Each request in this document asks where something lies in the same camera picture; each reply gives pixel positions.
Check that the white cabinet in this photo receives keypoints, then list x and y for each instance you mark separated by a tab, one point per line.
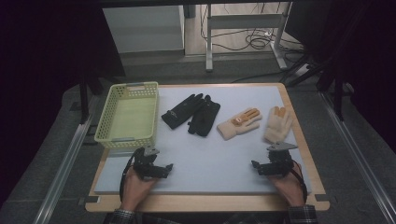
143	29

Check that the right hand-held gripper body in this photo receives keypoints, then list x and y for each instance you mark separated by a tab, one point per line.
280	160

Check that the metal floor rail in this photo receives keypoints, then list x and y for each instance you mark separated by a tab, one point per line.
358	155
63	168

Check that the wooden table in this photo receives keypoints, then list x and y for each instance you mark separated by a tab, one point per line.
202	202

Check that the person's right hand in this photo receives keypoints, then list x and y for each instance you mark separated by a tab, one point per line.
288	188

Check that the person's left hand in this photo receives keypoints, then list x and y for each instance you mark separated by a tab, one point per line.
137	188

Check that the beige glove with orange fingertips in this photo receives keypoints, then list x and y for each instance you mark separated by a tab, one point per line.
277	126

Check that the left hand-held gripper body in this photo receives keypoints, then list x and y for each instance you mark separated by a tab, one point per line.
145	161

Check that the black glove with emblem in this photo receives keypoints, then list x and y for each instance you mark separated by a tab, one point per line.
182	112

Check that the green plastic basket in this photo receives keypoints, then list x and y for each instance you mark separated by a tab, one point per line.
129	116

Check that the beige glove with brown palm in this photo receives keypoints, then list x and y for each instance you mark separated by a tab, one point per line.
238	124

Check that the plain black glove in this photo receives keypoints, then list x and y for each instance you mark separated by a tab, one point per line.
204	116

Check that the white foam mat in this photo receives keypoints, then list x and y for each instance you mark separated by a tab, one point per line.
202	155

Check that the black tripod stand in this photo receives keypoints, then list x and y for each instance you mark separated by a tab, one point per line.
311	71

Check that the grey metal desk frame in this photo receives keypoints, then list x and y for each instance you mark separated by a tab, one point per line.
243	21

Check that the black stand leg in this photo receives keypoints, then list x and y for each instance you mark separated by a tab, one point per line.
84	99

